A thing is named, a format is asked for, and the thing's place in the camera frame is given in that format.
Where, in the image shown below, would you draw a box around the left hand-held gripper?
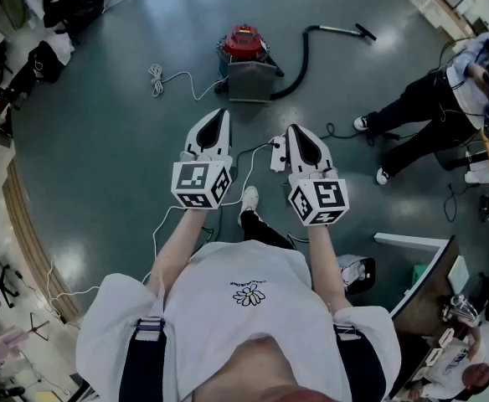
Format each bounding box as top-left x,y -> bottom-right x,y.
171,108 -> 234,211

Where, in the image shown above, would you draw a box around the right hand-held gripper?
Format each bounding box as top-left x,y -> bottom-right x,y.
286,124 -> 350,227

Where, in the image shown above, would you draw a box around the grey vacuum bag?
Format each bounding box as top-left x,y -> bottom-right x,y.
226,59 -> 279,103

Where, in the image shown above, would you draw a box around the red vacuum cleaner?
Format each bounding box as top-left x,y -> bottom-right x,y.
214,23 -> 286,96

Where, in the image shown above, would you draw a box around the person's right forearm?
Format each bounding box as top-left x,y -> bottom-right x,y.
306,223 -> 353,313

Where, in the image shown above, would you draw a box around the person's left forearm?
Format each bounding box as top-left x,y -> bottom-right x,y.
146,207 -> 210,296

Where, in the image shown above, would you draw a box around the white bag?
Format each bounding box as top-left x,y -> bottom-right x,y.
49,29 -> 76,56

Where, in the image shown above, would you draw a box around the black bag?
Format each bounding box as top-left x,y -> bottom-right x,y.
8,39 -> 66,95

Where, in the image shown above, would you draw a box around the white power strip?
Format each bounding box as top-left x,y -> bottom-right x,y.
269,136 -> 288,173

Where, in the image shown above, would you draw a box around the person's right white shoe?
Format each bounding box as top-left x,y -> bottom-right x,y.
238,185 -> 260,226

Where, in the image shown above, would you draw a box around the black striped trousers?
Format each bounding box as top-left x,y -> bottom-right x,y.
239,209 -> 296,251

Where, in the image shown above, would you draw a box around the black bin with white liner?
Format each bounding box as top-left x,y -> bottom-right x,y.
336,254 -> 377,296

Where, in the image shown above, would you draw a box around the white flower print t-shirt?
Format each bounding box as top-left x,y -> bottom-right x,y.
75,240 -> 403,402

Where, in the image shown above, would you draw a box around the dark desk with white edge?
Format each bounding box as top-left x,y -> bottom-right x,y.
373,232 -> 459,338

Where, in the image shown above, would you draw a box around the person's neck and chin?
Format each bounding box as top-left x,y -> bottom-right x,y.
192,336 -> 342,402

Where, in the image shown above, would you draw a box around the pink cloth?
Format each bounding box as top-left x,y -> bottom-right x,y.
0,327 -> 32,364

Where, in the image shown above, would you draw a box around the white vacuum power cord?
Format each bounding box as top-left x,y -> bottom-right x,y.
147,63 -> 229,102

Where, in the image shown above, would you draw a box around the black vacuum hose with wand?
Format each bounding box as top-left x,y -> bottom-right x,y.
269,22 -> 378,101

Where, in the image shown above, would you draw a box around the white extension cable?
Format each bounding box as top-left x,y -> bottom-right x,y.
45,140 -> 275,322

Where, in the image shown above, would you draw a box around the black shoulder strap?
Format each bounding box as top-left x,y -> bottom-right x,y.
333,323 -> 388,402
118,316 -> 168,402

